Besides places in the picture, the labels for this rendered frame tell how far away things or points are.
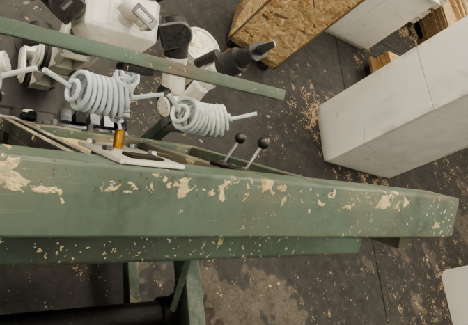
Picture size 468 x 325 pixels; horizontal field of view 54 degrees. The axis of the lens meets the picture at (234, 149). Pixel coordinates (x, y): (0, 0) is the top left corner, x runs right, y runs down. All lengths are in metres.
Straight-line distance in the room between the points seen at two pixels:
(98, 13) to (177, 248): 0.91
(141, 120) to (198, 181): 2.46
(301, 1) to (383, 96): 1.00
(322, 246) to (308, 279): 2.38
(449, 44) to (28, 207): 3.34
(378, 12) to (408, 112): 1.65
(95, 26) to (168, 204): 1.02
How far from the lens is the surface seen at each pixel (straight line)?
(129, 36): 1.63
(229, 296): 3.10
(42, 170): 0.59
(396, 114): 3.72
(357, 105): 3.99
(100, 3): 1.61
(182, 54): 1.74
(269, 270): 3.34
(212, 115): 0.83
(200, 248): 0.98
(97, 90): 0.73
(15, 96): 2.71
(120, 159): 0.63
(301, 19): 3.66
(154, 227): 0.67
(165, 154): 1.75
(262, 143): 1.38
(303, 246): 1.17
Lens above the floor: 2.49
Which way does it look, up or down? 46 degrees down
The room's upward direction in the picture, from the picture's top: 58 degrees clockwise
